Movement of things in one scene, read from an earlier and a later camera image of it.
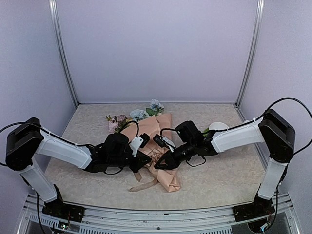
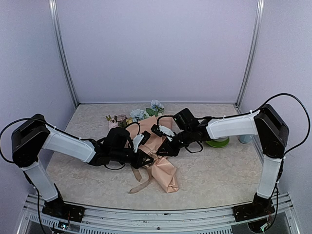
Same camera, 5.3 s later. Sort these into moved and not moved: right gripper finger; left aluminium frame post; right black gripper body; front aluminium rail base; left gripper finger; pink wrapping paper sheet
Moved: pink wrapping paper sheet; right black gripper body; right gripper finger
Not moved: front aluminium rail base; left gripper finger; left aluminium frame post
